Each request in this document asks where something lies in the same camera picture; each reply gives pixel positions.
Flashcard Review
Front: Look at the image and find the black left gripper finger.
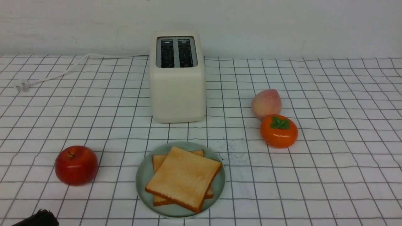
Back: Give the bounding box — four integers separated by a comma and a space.
13, 209, 59, 226

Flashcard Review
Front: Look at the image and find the toast slice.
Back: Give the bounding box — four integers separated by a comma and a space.
144, 146, 222, 213
152, 150, 214, 207

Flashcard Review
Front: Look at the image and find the red apple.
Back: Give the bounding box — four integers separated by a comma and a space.
54, 145, 99, 186

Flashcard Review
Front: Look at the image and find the light green round plate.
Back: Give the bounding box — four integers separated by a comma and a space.
135, 141, 226, 219

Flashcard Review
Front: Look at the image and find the cream white two-slot toaster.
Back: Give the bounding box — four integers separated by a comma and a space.
148, 30, 206, 123

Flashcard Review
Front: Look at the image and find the orange persimmon with green leaf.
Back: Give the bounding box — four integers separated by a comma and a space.
260, 114, 298, 148

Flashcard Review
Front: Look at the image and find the pale pink peach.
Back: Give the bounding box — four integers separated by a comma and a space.
251, 89, 282, 120

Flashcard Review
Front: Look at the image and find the white grid tablecloth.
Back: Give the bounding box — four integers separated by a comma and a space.
0, 55, 402, 226

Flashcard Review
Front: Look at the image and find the white power cable with plug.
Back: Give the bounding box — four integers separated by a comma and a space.
16, 53, 150, 92

